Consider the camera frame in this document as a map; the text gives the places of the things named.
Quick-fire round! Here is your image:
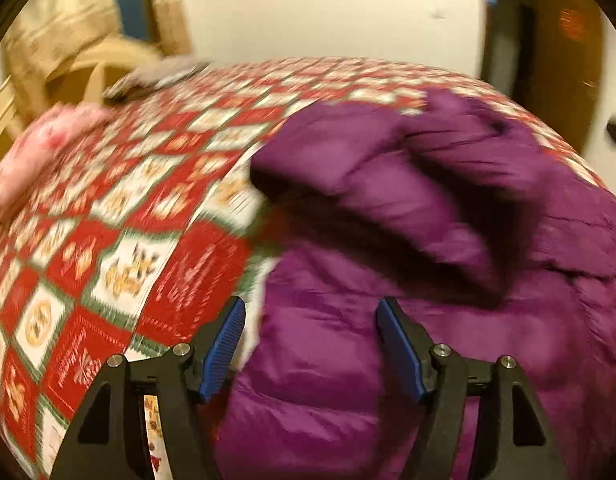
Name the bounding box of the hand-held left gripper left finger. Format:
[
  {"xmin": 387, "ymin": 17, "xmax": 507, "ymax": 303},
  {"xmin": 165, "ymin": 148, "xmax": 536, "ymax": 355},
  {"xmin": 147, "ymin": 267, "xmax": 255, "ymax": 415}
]
[{"xmin": 50, "ymin": 296, "xmax": 247, "ymax": 480}]

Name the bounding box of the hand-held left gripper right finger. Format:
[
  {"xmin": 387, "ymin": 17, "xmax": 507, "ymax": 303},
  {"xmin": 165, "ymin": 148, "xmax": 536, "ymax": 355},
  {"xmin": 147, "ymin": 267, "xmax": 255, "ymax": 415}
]
[{"xmin": 377, "ymin": 297, "xmax": 571, "ymax": 480}]

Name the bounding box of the purple down jacket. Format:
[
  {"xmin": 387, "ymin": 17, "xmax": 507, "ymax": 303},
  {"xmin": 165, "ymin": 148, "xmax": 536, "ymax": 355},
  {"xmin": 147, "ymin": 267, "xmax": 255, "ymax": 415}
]
[{"xmin": 215, "ymin": 87, "xmax": 616, "ymax": 480}]

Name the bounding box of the red checked printed bedsheet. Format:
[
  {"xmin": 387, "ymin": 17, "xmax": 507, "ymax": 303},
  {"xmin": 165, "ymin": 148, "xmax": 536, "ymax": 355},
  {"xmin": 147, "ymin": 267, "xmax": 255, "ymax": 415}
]
[{"xmin": 0, "ymin": 57, "xmax": 609, "ymax": 480}]

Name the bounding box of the pink folded quilt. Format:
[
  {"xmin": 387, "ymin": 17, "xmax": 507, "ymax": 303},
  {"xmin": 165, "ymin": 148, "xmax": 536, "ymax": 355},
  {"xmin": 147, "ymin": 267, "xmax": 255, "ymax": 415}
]
[{"xmin": 0, "ymin": 102, "xmax": 111, "ymax": 211}]

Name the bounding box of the grey patterned pillow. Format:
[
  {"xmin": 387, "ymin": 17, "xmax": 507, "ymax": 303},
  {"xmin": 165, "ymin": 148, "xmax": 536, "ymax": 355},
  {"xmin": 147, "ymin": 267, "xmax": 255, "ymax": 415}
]
[{"xmin": 102, "ymin": 57, "xmax": 211, "ymax": 103}]

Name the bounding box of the brown wooden door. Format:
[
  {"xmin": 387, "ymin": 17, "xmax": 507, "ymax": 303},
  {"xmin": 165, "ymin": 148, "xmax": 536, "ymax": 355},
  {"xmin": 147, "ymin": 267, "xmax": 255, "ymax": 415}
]
[{"xmin": 530, "ymin": 0, "xmax": 605, "ymax": 126}]

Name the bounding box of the beige floral curtain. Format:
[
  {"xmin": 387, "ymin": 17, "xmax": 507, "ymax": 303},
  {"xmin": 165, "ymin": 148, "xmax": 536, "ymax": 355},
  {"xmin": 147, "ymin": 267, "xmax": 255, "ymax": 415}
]
[
  {"xmin": 145, "ymin": 0, "xmax": 193, "ymax": 58},
  {"xmin": 2, "ymin": 0, "xmax": 123, "ymax": 108}
]

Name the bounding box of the red paper door decoration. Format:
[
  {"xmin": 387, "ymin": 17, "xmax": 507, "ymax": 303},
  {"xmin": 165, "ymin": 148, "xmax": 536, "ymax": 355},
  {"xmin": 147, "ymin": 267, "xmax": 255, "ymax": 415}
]
[{"xmin": 558, "ymin": 7, "xmax": 587, "ymax": 42}]

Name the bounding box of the dark door frame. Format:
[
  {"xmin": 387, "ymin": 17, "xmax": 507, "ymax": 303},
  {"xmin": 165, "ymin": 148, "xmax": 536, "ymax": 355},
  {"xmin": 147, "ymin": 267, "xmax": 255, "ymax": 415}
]
[{"xmin": 480, "ymin": 0, "xmax": 539, "ymax": 98}]

